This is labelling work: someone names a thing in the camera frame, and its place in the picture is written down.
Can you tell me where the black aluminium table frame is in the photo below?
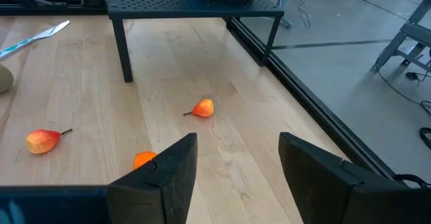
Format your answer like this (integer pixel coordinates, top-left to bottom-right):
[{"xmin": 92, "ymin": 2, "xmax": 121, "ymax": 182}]
[{"xmin": 0, "ymin": 0, "xmax": 410, "ymax": 186}]

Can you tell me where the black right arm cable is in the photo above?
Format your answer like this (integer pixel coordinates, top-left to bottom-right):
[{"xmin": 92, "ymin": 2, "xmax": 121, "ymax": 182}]
[{"xmin": 391, "ymin": 172, "xmax": 431, "ymax": 189}]

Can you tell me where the brown-green kiwi fruit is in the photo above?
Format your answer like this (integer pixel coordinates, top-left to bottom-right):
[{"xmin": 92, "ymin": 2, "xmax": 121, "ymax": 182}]
[{"xmin": 0, "ymin": 64, "xmax": 15, "ymax": 94}]

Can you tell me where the grey caster leg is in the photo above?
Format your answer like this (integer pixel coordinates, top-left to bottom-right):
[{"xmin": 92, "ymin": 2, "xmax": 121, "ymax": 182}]
[{"xmin": 276, "ymin": 0, "xmax": 294, "ymax": 30}]

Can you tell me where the knife with teal patterned handle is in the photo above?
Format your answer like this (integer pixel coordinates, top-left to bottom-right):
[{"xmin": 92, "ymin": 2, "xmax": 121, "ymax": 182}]
[{"xmin": 0, "ymin": 20, "xmax": 71, "ymax": 62}]

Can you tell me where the grey metal stand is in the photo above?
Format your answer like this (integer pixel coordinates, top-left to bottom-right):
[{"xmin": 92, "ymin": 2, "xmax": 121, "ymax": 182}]
[{"xmin": 369, "ymin": 0, "xmax": 431, "ymax": 74}]

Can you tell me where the small orange pepper centre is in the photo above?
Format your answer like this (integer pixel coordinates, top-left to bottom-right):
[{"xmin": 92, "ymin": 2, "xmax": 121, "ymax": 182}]
[{"xmin": 26, "ymin": 128, "xmax": 73, "ymax": 155}]

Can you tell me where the black coiled floor cable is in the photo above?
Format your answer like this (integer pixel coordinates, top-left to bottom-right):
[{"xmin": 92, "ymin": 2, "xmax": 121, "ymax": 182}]
[{"xmin": 418, "ymin": 126, "xmax": 431, "ymax": 151}]

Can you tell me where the small round orange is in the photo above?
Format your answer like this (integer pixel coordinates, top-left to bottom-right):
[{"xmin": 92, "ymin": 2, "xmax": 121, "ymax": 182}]
[{"xmin": 132, "ymin": 150, "xmax": 159, "ymax": 172}]

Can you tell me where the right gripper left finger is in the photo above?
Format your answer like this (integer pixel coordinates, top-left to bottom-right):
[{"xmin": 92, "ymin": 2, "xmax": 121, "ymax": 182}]
[{"xmin": 107, "ymin": 132, "xmax": 199, "ymax": 224}]

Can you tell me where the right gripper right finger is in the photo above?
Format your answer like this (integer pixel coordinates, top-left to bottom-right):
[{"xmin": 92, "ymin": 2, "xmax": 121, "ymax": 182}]
[{"xmin": 278, "ymin": 131, "xmax": 431, "ymax": 224}]

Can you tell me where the small orange pepper top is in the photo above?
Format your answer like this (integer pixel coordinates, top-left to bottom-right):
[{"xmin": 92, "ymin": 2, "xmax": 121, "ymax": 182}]
[{"xmin": 183, "ymin": 98, "xmax": 215, "ymax": 118}]

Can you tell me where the small orange pepper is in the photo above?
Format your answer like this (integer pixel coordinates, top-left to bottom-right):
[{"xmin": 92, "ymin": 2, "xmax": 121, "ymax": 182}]
[
  {"xmin": 26, "ymin": 128, "xmax": 73, "ymax": 155},
  {"xmin": 183, "ymin": 98, "xmax": 215, "ymax": 118}
]

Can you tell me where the black tangled floor cable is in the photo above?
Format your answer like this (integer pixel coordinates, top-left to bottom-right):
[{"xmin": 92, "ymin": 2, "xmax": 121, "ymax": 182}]
[{"xmin": 375, "ymin": 47, "xmax": 431, "ymax": 117}]

